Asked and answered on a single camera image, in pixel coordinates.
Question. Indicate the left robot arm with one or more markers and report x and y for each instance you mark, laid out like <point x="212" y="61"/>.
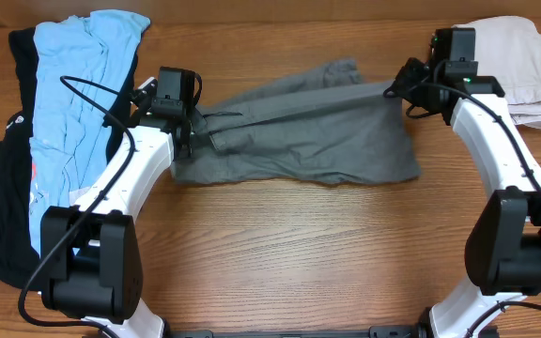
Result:
<point x="92" y="270"/>

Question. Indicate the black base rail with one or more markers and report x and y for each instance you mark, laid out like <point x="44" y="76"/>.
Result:
<point x="289" y="333"/>

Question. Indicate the folded beige shorts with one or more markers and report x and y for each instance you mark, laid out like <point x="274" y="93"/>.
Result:
<point x="509" y="49"/>

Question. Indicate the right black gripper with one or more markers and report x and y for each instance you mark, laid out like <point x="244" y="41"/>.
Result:
<point x="401" y="84"/>

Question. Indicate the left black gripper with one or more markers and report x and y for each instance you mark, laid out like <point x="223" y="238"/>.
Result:
<point x="189" y="112"/>

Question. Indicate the grey shorts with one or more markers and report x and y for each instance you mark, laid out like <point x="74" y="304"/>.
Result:
<point x="327" y="125"/>

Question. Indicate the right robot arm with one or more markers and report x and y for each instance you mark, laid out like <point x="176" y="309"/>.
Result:
<point x="503" y="251"/>

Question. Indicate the light blue t-shirt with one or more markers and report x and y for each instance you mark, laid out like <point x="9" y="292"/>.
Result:
<point x="83" y="63"/>

